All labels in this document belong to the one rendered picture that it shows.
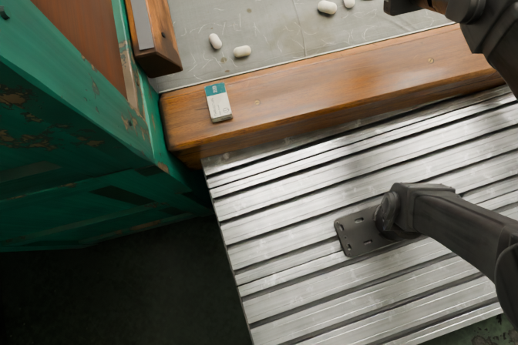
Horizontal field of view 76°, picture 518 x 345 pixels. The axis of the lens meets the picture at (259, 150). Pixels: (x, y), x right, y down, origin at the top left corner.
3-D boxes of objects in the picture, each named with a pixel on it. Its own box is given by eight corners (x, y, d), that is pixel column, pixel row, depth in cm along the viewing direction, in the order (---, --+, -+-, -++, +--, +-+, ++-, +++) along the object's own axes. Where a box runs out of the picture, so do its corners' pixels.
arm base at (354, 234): (341, 217, 53) (358, 261, 51) (455, 179, 54) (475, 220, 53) (331, 220, 61) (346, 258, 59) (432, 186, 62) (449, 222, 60)
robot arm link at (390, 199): (390, 189, 48) (393, 229, 47) (451, 191, 48) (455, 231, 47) (376, 195, 54) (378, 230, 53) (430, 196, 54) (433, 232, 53)
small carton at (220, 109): (233, 118, 56) (232, 113, 54) (213, 122, 56) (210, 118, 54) (225, 86, 57) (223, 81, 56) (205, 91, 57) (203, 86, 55)
